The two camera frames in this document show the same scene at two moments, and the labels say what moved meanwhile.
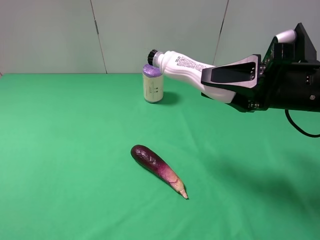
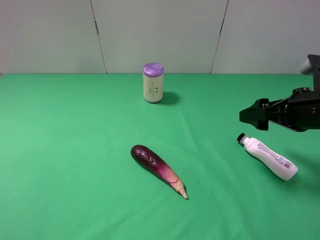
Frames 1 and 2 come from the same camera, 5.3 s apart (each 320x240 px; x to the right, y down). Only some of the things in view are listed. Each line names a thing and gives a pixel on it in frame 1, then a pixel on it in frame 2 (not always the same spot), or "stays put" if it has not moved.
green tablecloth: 66,173 stays put
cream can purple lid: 153,83 stays put
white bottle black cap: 188,72 to 279,166
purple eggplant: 150,161 stays put
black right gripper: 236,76 to 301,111
